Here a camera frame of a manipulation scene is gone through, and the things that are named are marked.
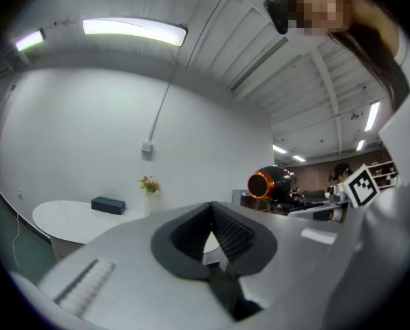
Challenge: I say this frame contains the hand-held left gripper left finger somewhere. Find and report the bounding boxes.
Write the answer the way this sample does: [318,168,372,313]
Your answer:
[38,201,234,330]

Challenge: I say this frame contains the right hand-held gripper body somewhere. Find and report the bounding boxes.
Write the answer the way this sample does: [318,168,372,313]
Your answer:
[325,164,380,223]

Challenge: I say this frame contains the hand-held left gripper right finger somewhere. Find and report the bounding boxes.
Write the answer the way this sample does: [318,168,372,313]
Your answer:
[211,201,360,330]

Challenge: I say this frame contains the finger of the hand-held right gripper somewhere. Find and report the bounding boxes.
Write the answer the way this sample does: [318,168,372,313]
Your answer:
[287,201,349,220]

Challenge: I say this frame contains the black orange hair dryer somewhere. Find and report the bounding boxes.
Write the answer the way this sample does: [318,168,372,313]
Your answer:
[247,165,308,213]

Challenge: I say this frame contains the round white table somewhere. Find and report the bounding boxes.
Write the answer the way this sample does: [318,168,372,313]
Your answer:
[32,199,223,265]

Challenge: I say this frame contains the person's white shirt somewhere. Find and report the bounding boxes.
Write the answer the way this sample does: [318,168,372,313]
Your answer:
[378,25,410,188]

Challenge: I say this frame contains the grey wooden shelf unit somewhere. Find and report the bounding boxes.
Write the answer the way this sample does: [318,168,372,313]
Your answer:
[231,188,261,208]

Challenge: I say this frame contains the dark teal box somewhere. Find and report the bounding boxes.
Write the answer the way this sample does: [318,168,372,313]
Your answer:
[90,196,126,216]

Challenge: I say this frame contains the white ribbed vase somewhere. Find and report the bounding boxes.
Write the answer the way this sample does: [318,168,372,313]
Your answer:
[142,190,153,217]

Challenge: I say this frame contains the pink artificial flower bouquet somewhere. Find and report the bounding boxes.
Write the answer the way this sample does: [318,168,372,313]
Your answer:
[138,175,162,195]

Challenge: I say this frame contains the person's head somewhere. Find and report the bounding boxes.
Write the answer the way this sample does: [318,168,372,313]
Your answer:
[287,0,354,36]

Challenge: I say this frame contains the white wall shelves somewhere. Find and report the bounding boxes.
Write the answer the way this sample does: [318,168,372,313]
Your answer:
[369,159,398,189]

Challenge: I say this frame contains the thin white cable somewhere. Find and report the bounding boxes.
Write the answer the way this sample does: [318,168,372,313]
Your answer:
[11,211,22,274]

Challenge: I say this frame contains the black head-worn camera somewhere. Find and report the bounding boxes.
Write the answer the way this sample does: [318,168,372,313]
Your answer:
[263,0,292,36]

